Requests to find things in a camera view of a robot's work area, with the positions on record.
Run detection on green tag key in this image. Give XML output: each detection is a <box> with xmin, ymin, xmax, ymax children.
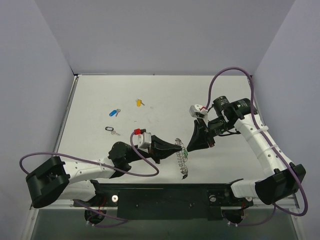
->
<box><xmin>183</xmin><ymin>149</ymin><xmax>188</xmax><ymax>159</ymax></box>

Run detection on metal disc with keyrings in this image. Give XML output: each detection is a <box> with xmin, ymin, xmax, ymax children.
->
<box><xmin>175</xmin><ymin>138</ymin><xmax>189</xmax><ymax>176</ymax></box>

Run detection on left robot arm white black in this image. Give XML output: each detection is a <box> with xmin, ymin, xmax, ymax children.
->
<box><xmin>25</xmin><ymin>132</ymin><xmax>182</xmax><ymax>209</ymax></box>

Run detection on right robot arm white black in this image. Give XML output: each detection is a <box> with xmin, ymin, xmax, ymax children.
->
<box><xmin>187</xmin><ymin>96</ymin><xmax>306</xmax><ymax>205</ymax></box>

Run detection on blue tag key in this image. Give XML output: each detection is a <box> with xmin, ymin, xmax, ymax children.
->
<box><xmin>109</xmin><ymin>108</ymin><xmax>121</xmax><ymax>117</ymax></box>

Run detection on yellow tag key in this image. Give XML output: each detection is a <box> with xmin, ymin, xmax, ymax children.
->
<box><xmin>136</xmin><ymin>99</ymin><xmax>145</xmax><ymax>107</ymax></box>

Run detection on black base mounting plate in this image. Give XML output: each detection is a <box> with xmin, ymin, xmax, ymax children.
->
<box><xmin>85</xmin><ymin>181</ymin><xmax>253</xmax><ymax>221</ymax></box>

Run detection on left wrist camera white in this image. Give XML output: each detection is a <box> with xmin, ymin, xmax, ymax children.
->
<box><xmin>134</xmin><ymin>128</ymin><xmax>152</xmax><ymax>150</ymax></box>

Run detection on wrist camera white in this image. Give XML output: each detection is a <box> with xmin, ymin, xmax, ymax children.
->
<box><xmin>189</xmin><ymin>104</ymin><xmax>208</xmax><ymax>123</ymax></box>
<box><xmin>134</xmin><ymin>128</ymin><xmax>152</xmax><ymax>150</ymax></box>

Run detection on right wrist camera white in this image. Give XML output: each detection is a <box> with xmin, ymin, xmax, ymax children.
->
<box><xmin>189</xmin><ymin>104</ymin><xmax>208</xmax><ymax>123</ymax></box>

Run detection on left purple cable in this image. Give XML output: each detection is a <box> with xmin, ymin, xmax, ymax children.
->
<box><xmin>19</xmin><ymin>132</ymin><xmax>160</xmax><ymax>228</ymax></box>

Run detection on purple cable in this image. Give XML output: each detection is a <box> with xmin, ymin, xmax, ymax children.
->
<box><xmin>19</xmin><ymin>132</ymin><xmax>160</xmax><ymax>228</ymax></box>
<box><xmin>207</xmin><ymin>66</ymin><xmax>309</xmax><ymax>227</ymax></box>

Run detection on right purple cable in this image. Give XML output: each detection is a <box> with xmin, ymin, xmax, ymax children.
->
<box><xmin>207</xmin><ymin>66</ymin><xmax>309</xmax><ymax>227</ymax></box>

